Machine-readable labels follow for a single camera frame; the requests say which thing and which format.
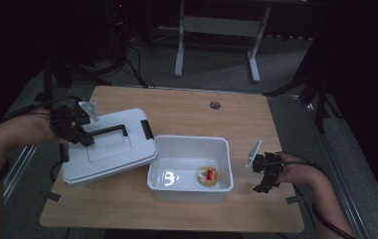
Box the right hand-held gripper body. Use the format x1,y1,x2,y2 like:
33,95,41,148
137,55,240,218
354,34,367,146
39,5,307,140
245,138,284,184

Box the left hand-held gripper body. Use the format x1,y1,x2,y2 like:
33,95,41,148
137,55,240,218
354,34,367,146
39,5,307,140
49,101,99,144

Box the white lid with black handle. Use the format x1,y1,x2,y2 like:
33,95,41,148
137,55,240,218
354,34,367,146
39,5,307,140
60,107,159,186

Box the round yellow tin red label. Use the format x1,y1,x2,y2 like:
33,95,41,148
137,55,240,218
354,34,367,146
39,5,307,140
196,164,220,188

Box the white plastic storage box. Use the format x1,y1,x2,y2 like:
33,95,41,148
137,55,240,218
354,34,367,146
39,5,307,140
146,133,235,204

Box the person's left hand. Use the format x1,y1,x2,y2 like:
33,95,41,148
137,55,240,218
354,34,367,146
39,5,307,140
24,110,64,145

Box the person's right hand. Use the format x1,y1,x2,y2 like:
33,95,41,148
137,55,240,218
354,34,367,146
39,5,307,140
276,151,317,187

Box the dark tape strip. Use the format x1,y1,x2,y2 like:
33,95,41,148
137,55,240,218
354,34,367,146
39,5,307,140
42,190,63,203
284,195,306,205

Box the black tripod stand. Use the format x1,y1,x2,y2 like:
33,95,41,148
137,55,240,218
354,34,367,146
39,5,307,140
262,33,345,134
40,54,113,104

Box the black equipment rack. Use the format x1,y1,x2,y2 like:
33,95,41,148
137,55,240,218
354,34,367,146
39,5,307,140
107,0,132,66

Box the right hand-held gripper cable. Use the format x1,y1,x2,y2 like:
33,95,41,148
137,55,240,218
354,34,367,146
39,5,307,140
263,150,358,239

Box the hand-held gripper cable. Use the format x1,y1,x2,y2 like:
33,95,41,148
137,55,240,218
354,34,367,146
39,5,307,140
263,150,358,239
0,95,83,201

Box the left hand-held gripper cable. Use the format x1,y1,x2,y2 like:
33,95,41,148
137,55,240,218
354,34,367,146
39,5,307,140
0,95,83,201

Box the metal floor rail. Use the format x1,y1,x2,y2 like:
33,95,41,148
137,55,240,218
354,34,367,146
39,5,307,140
304,103,372,239
1,88,71,204

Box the black floor cables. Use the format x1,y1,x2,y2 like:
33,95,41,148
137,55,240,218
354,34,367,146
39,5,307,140
123,43,157,90

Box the white metal desk frame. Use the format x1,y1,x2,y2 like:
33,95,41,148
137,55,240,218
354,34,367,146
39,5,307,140
173,0,273,84

